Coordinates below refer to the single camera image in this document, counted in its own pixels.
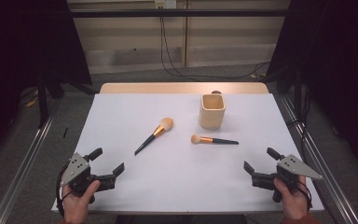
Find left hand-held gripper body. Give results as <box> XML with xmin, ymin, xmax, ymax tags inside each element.
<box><xmin>60</xmin><ymin>152</ymin><xmax>117</xmax><ymax>204</ymax></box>

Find black curtain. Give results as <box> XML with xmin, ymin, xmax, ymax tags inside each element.
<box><xmin>265</xmin><ymin>0</ymin><xmax>358</xmax><ymax>178</ymax></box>
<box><xmin>0</xmin><ymin>0</ymin><xmax>93</xmax><ymax>169</ymax></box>

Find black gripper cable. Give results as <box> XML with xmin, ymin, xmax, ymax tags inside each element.
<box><xmin>296</xmin><ymin>179</ymin><xmax>313</xmax><ymax>211</ymax></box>
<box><xmin>55</xmin><ymin>163</ymin><xmax>73</xmax><ymax>218</ymax></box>

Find black horizontal frame bar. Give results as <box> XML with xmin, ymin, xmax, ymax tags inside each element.
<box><xmin>69</xmin><ymin>8</ymin><xmax>291</xmax><ymax>19</ymax></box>

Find person's right hand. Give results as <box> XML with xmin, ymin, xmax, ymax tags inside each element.
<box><xmin>272</xmin><ymin>175</ymin><xmax>310</xmax><ymax>220</ymax></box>

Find black wall cable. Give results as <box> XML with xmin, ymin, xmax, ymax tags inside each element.
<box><xmin>158</xmin><ymin>7</ymin><xmax>272</xmax><ymax>80</ymax></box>

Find aluminium floor rail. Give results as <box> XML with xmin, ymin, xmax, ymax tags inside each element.
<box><xmin>278</xmin><ymin>92</ymin><xmax>358</xmax><ymax>224</ymax></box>
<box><xmin>0</xmin><ymin>99</ymin><xmax>63</xmax><ymax>224</ymax></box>

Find beige square cup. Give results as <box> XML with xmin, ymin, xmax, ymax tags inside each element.
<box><xmin>198</xmin><ymin>93</ymin><xmax>227</xmax><ymax>131</ymax></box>

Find large makeup brush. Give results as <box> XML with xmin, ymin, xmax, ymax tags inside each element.
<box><xmin>133</xmin><ymin>117</ymin><xmax>174</xmax><ymax>156</ymax></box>

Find black stand leg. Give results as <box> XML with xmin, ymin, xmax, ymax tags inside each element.
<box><xmin>36</xmin><ymin>73</ymin><xmax>50</xmax><ymax>130</ymax></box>

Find white wall socket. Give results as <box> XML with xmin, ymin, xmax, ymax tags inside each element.
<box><xmin>154</xmin><ymin>0</ymin><xmax>177</xmax><ymax>9</ymax></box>

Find white table mat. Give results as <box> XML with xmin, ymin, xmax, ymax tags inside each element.
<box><xmin>51</xmin><ymin>92</ymin><xmax>324</xmax><ymax>215</ymax></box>

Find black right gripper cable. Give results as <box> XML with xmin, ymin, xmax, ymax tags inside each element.
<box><xmin>296</xmin><ymin>179</ymin><xmax>313</xmax><ymax>211</ymax></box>

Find small makeup brush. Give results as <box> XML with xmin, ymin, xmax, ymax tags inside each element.
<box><xmin>190</xmin><ymin>133</ymin><xmax>240</xmax><ymax>146</ymax></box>

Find person's left hand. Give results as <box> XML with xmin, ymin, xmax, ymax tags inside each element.
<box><xmin>62</xmin><ymin>179</ymin><xmax>102</xmax><ymax>223</ymax></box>

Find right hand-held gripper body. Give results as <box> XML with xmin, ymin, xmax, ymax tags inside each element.
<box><xmin>251</xmin><ymin>153</ymin><xmax>324</xmax><ymax>203</ymax></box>

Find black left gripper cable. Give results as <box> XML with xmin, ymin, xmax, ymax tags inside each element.
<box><xmin>55</xmin><ymin>163</ymin><xmax>73</xmax><ymax>218</ymax></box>

